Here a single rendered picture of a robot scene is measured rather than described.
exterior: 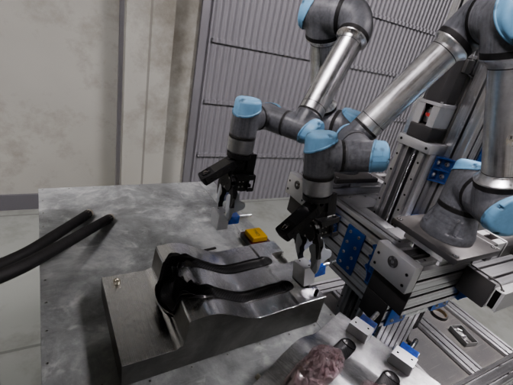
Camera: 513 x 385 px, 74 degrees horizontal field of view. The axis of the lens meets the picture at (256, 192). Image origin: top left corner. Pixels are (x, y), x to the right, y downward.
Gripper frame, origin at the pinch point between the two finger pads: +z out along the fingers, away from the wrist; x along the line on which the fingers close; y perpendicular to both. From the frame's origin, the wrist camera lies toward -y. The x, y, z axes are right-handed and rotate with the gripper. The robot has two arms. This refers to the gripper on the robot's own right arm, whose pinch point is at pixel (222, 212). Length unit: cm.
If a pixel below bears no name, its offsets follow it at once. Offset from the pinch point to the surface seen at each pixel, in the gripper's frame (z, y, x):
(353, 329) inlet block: 7.8, 15.4, -46.0
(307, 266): 0.2, 10.9, -29.8
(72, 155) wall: 53, -29, 181
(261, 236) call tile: 11.3, 16.8, -0.1
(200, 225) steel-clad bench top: 15.0, 1.0, 16.2
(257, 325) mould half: 8.9, -5.9, -36.1
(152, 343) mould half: 8.8, -29.3, -32.9
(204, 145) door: 41, 69, 172
